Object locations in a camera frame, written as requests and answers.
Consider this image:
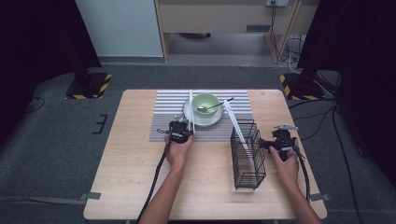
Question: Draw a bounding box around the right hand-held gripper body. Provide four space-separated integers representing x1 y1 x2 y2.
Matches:
271 124 299 162

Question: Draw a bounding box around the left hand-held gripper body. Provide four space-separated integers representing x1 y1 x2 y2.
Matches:
156 115 194 145

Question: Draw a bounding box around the black wire basket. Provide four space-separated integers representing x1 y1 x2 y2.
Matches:
230 119 268 191

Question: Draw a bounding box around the person's left hand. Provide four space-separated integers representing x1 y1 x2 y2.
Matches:
163 133 195 172

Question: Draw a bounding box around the person's right hand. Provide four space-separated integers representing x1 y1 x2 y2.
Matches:
268 138 301 191

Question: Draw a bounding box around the white plate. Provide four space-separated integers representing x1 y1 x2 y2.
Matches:
182 95 225 127

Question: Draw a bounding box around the grey striped placemat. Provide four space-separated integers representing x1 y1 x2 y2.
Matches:
148 90 254 143

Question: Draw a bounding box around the green bowl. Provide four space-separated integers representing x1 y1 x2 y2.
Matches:
191 92 221 119

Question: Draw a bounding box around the metal spoon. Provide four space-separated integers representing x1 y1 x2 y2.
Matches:
196 96 234 114

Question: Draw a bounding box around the black yellow striped stand base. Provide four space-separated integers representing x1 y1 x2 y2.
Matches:
278 73 327 102
64 72 113 101

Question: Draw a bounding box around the grey tape piece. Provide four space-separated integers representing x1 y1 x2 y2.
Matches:
309 192 332 202
78 191 103 202

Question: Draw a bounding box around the grey desk label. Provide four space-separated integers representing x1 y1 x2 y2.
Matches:
245 24 272 34

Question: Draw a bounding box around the dark curtain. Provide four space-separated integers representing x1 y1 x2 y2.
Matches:
296 0 396 188
0 0 103 147

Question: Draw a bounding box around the light wooden desk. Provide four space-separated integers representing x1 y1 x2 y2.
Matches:
154 0 321 64

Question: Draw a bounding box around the right hand-held gripper cable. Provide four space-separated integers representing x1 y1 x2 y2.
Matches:
293 146 312 203

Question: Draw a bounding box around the hand-held gripper cable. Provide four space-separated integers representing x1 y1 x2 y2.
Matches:
293 146 312 203
135 140 174 224

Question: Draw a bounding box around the left hand-held gripper cable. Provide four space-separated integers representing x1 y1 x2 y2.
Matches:
135 140 174 224

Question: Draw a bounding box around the long black floor cable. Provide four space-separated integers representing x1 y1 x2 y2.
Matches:
331 105 364 224

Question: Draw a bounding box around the white cable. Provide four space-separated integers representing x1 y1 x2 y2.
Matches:
285 35 305 75

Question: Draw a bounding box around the black power cable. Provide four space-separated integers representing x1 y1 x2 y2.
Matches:
269 2 290 63

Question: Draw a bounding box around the thin black floor cable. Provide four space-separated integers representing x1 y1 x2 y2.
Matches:
23 96 47 115

